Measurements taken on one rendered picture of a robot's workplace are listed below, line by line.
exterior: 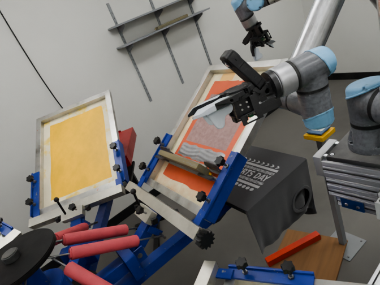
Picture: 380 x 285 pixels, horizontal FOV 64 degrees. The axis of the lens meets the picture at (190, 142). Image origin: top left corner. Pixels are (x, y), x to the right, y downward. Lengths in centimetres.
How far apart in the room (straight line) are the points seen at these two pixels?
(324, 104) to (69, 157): 170
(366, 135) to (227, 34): 330
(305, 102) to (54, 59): 276
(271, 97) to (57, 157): 171
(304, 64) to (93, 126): 168
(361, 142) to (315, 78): 42
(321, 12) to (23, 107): 276
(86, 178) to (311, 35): 152
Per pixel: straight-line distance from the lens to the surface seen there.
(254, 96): 70
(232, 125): 145
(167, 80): 367
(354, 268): 244
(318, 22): 93
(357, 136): 114
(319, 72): 77
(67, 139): 225
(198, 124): 165
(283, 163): 176
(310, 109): 80
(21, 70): 322
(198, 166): 130
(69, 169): 210
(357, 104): 108
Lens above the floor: 189
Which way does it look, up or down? 23 degrees down
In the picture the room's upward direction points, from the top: 23 degrees counter-clockwise
